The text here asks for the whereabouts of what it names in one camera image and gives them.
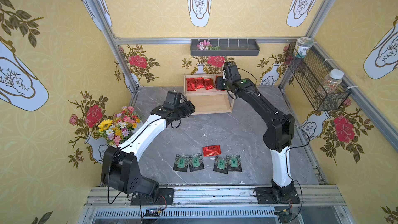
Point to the small pink flowers in tray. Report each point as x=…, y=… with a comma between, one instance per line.
x=206, y=45

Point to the small circuit board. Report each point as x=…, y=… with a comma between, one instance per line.
x=283, y=217
x=153, y=212

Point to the grey wall tray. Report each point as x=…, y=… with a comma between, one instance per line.
x=228, y=47

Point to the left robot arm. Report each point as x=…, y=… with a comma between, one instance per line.
x=120, y=168

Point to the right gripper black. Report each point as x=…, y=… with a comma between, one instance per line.
x=221, y=82

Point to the green tea bag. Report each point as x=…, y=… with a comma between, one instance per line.
x=220, y=164
x=234, y=163
x=181, y=163
x=196, y=162

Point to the red tea bag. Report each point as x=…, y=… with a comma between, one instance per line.
x=199, y=83
x=213, y=150
x=191, y=84
x=209, y=83
x=219, y=84

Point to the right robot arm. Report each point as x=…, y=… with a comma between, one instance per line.
x=280, y=128

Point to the clear jar white lid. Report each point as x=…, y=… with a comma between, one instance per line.
x=331, y=82

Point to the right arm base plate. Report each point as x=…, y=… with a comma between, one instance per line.
x=264, y=195

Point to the small circuit board left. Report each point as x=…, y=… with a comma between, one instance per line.
x=153, y=212

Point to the black wire wall basket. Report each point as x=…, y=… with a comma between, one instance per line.
x=310, y=73

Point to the small circuit board right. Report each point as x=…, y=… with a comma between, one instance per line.
x=283, y=217

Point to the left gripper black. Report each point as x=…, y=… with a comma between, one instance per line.
x=188, y=108

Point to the artificial flower bouquet in vase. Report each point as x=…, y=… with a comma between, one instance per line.
x=118, y=129

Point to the jar with patterned lid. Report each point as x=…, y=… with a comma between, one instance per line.
x=302, y=47

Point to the wooden two-tier shelf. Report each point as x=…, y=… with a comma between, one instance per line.
x=209, y=101

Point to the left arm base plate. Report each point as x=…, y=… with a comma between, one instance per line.
x=160, y=196

